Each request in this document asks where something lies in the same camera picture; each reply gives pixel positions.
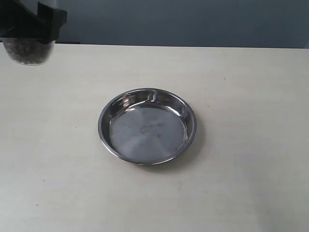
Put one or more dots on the round stainless steel plate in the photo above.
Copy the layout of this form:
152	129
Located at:
147	126

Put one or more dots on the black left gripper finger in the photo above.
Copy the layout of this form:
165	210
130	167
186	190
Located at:
51	15
18	21

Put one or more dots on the clear plastic shaker bottle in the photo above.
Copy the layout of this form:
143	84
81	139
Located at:
28	51

